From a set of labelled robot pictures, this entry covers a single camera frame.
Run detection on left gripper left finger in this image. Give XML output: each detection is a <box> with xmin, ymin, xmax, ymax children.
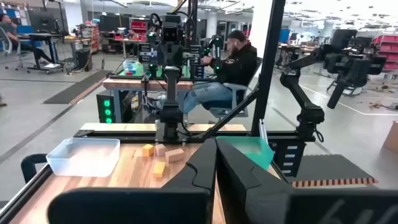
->
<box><xmin>47</xmin><ymin>138</ymin><xmax>218</xmax><ymax>224</ymax></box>

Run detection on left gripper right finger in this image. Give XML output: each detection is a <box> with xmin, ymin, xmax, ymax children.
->
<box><xmin>216</xmin><ymin>138</ymin><xmax>398</xmax><ymax>224</ymax></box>

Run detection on orange wooden block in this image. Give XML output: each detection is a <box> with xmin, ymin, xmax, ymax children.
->
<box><xmin>152</xmin><ymin>161</ymin><xmax>167</xmax><ymax>179</ymax></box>

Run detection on natural wooden block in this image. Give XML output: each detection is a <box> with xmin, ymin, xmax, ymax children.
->
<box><xmin>165</xmin><ymin>148</ymin><xmax>185</xmax><ymax>164</ymax></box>

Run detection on green table mat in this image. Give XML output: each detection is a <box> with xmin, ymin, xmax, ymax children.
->
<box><xmin>118</xmin><ymin>63</ymin><xmax>191</xmax><ymax>78</ymax></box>

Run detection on small clear container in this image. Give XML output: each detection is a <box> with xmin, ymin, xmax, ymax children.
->
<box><xmin>123</xmin><ymin>60</ymin><xmax>139</xmax><ymax>73</ymax></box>

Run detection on red storage bins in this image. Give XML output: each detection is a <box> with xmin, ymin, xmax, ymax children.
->
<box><xmin>129</xmin><ymin>19</ymin><xmax>147</xmax><ymax>42</ymax></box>
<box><xmin>371</xmin><ymin>34</ymin><xmax>398</xmax><ymax>72</ymax></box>

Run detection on black control box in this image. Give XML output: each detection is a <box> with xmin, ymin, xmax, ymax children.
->
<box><xmin>273</xmin><ymin>141</ymin><xmax>300</xmax><ymax>179</ymax></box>

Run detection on background wooden table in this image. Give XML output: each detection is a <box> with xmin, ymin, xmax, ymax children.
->
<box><xmin>102</xmin><ymin>77</ymin><xmax>194</xmax><ymax>91</ymax></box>

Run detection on green translucent plastic bin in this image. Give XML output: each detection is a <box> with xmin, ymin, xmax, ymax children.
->
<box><xmin>216</xmin><ymin>135</ymin><xmax>275</xmax><ymax>171</ymax></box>

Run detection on natural wooden cube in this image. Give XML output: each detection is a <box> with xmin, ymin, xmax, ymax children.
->
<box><xmin>154</xmin><ymin>143</ymin><xmax>167</xmax><ymax>157</ymax></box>

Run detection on seated person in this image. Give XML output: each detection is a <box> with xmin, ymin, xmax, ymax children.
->
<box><xmin>183</xmin><ymin>29</ymin><xmax>259</xmax><ymax>114</ymax></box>

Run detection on black floor mat striped edge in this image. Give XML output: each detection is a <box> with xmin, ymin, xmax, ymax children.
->
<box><xmin>287</xmin><ymin>154</ymin><xmax>379</xmax><ymax>189</ymax></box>

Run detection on clear plastic bin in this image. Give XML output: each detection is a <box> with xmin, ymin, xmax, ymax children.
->
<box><xmin>45</xmin><ymin>138</ymin><xmax>121</xmax><ymax>178</ymax></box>

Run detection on grey office chair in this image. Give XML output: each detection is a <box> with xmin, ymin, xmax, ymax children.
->
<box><xmin>208</xmin><ymin>57</ymin><xmax>264</xmax><ymax>121</ymax></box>

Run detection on computer tower with green lights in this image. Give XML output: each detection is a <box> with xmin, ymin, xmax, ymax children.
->
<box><xmin>96</xmin><ymin>90</ymin><xmax>116</xmax><ymax>124</ymax></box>

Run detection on cardboard box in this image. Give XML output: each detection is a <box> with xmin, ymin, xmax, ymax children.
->
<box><xmin>382</xmin><ymin>120</ymin><xmax>398</xmax><ymax>154</ymax></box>

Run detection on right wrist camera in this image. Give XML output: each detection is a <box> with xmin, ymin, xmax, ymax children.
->
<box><xmin>160</xmin><ymin>21</ymin><xmax>185</xmax><ymax>44</ymax></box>

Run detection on black aluminium frame rail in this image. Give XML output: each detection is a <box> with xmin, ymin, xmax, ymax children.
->
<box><xmin>73</xmin><ymin>129</ymin><xmax>312</xmax><ymax>144</ymax></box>
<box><xmin>0</xmin><ymin>164</ymin><xmax>53</xmax><ymax>224</ymax></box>

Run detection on black diagonal frame strut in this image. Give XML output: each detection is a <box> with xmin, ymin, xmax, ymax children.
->
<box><xmin>200</xmin><ymin>88</ymin><xmax>259</xmax><ymax>140</ymax></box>

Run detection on black frame post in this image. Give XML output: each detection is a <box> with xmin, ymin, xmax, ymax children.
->
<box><xmin>250</xmin><ymin>0</ymin><xmax>287</xmax><ymax>138</ymax></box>

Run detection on black table handle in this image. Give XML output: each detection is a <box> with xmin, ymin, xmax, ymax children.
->
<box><xmin>20</xmin><ymin>153</ymin><xmax>48</xmax><ymax>184</ymax></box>

